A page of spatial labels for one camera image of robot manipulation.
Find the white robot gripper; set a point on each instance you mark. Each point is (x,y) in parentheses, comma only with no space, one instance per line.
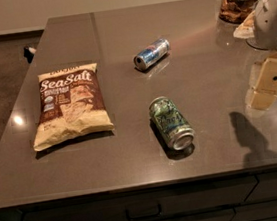
(273,20)

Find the black drawer handle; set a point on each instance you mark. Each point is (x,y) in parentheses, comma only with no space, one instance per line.
(140,213)

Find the clear plastic measuring cup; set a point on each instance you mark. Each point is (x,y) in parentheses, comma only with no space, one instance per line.
(246,31)

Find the small black white floor object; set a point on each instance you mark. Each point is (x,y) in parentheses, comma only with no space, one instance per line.
(29,53)

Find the sea salt chips bag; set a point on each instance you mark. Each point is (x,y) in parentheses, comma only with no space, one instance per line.
(71,106)

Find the blue silver energy drink can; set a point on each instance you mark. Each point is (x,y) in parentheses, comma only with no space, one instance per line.
(151,54)

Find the green soda can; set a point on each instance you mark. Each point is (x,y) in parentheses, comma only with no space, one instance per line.
(175,130)

